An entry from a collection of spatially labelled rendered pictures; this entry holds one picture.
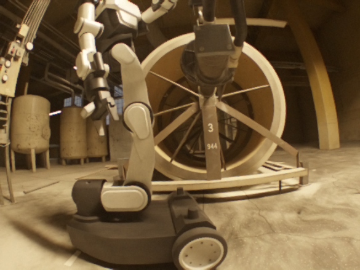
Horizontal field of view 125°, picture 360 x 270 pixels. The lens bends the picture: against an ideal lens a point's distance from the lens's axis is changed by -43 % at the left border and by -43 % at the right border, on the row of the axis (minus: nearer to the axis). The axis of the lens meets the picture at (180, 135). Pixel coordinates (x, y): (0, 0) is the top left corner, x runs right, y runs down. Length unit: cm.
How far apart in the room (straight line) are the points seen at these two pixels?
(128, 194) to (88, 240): 27
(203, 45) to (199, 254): 70
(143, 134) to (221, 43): 45
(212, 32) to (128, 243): 79
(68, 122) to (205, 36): 627
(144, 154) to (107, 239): 38
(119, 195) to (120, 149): 679
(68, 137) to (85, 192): 575
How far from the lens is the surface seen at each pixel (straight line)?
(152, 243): 64
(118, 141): 752
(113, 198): 73
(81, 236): 77
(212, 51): 53
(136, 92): 76
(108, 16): 98
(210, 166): 136
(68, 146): 649
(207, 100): 143
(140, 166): 72
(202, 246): 62
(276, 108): 177
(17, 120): 514
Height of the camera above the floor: 49
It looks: 4 degrees up
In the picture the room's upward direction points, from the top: 4 degrees counter-clockwise
